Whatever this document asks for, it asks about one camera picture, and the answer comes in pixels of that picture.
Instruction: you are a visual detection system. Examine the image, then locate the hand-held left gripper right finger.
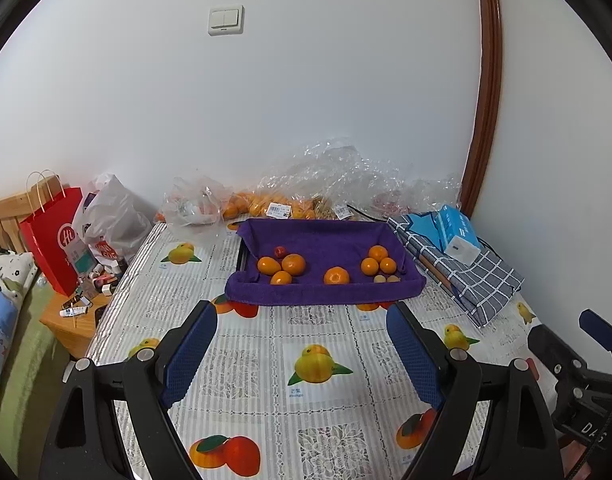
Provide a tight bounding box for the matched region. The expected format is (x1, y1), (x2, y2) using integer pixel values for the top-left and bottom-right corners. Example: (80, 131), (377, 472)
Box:
(385, 301), (569, 480)

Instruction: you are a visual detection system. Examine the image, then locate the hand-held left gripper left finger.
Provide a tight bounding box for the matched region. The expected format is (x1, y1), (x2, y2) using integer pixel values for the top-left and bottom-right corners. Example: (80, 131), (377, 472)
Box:
(38, 300), (219, 480)

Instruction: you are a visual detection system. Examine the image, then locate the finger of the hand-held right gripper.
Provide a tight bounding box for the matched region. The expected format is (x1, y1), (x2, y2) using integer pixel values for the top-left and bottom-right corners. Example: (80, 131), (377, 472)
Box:
(527, 325), (587, 376)
(579, 309), (612, 353)

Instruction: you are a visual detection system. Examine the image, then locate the large orange mandarin with stem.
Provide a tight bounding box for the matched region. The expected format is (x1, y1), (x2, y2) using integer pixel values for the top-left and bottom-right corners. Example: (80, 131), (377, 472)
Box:
(281, 253), (307, 276)

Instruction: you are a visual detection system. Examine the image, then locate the purple cloth-lined tray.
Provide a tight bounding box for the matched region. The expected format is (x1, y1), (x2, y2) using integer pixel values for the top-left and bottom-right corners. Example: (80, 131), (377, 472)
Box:
(224, 217), (428, 307)

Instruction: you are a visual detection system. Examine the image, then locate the fruit print tablecloth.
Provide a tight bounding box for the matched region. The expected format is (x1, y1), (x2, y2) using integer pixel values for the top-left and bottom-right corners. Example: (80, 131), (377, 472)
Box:
(83, 217), (567, 480)

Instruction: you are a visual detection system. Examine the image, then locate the folded grey plaid cloth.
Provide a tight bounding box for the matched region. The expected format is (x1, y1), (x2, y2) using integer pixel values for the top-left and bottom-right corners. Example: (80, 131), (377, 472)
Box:
(386, 212), (526, 328)

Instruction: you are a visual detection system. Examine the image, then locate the clutter of small cosmetics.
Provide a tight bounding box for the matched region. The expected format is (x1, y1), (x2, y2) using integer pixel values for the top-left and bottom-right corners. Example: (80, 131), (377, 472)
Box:
(60, 255), (129, 318)

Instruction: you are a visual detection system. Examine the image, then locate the wooden nightstand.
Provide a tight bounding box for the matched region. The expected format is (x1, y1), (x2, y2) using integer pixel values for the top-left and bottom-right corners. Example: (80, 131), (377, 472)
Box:
(38, 280), (119, 360)

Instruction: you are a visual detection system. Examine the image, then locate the blue white tissue pack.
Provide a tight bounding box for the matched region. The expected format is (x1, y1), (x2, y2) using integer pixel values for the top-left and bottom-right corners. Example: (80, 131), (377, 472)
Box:
(433, 204), (482, 264)

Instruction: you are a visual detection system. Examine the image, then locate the clear plastic bag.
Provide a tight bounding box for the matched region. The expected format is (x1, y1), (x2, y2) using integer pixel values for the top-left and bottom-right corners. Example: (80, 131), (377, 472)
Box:
(161, 176), (232, 228)

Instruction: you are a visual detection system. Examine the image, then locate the thin black rod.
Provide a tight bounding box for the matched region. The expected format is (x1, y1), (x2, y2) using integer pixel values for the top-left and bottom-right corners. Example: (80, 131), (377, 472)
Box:
(346, 204), (389, 222)

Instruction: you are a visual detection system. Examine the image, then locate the white plastic bag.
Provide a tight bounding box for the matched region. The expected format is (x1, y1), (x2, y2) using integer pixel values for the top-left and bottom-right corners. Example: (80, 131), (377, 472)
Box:
(72, 174), (154, 267)

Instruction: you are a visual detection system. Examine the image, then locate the plastic bag of mandarins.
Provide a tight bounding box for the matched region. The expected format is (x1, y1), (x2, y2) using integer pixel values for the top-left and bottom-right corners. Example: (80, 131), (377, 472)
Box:
(221, 187), (337, 222)

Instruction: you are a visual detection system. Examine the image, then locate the green blanket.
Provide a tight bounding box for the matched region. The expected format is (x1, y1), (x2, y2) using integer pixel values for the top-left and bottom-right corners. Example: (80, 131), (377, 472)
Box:
(0, 280), (69, 461)

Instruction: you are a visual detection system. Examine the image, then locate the red paper bag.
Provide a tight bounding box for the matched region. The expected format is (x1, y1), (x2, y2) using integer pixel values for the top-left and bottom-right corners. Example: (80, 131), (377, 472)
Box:
(18, 170), (86, 297)

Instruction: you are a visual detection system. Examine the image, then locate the crumpled clear plastic wrap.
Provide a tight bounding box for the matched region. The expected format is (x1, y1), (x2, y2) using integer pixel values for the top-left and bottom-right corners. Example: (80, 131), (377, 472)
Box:
(258, 137), (464, 221)

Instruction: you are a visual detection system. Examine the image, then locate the white spotted pillow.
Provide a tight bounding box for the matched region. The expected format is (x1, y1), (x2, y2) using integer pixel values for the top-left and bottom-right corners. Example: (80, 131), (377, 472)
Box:
(0, 249), (39, 301)

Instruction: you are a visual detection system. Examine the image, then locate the wooden bed headboard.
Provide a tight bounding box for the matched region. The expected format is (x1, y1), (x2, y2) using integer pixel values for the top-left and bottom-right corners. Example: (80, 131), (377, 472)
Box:
(0, 191), (42, 253)

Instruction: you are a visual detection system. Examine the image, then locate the brown wooden door frame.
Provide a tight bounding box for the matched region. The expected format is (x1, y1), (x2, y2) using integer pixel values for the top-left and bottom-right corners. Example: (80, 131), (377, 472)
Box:
(458, 0), (504, 216)

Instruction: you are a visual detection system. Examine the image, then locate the white light switch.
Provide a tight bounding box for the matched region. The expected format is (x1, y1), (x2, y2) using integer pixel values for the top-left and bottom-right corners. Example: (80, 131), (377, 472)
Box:
(207, 5), (246, 37)

